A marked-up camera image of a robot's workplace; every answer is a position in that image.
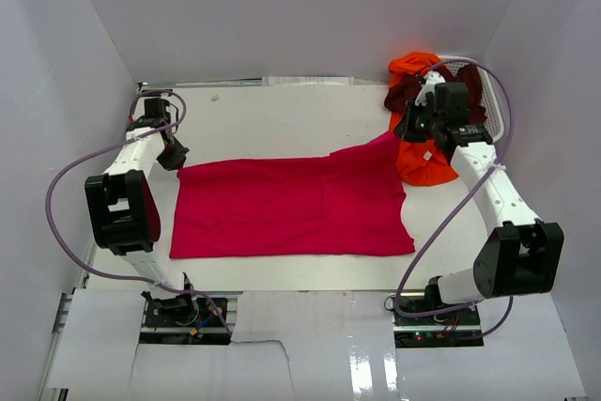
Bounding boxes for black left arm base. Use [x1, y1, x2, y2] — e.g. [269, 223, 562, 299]
[139, 292, 238, 346]

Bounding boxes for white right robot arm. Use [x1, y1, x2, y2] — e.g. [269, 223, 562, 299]
[393, 82, 564, 325]

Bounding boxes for dark maroon t shirt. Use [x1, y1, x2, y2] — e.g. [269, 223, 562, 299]
[384, 64, 486, 124]

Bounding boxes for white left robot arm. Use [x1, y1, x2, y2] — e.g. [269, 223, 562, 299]
[85, 93, 199, 325]

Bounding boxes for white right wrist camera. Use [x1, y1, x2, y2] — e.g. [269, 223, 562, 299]
[414, 70, 445, 106]

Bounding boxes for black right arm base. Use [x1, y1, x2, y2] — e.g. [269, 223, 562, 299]
[384, 295, 484, 349]

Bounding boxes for magenta t shirt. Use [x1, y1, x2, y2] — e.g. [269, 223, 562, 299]
[170, 132, 415, 259]

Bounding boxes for orange t shirt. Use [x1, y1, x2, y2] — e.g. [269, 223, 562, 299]
[388, 52, 458, 187]

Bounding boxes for white plastic basket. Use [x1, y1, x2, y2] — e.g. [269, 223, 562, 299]
[439, 54, 505, 142]

